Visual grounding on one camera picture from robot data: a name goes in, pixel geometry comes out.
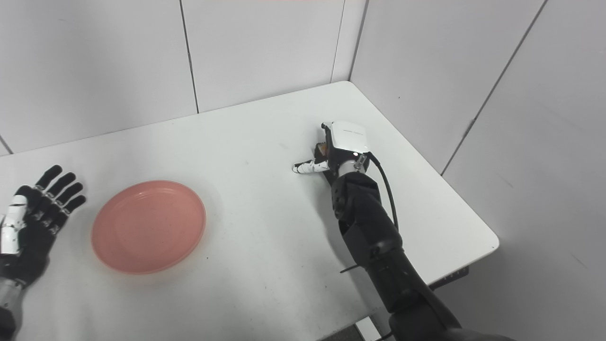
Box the pink round plate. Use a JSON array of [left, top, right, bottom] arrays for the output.
[[91, 180, 207, 275]]

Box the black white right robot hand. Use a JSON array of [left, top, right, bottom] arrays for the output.
[[292, 121, 371, 176]]

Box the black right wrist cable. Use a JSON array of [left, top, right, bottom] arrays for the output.
[[355, 152, 399, 232]]

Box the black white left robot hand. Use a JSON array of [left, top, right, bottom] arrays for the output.
[[0, 165, 87, 287]]

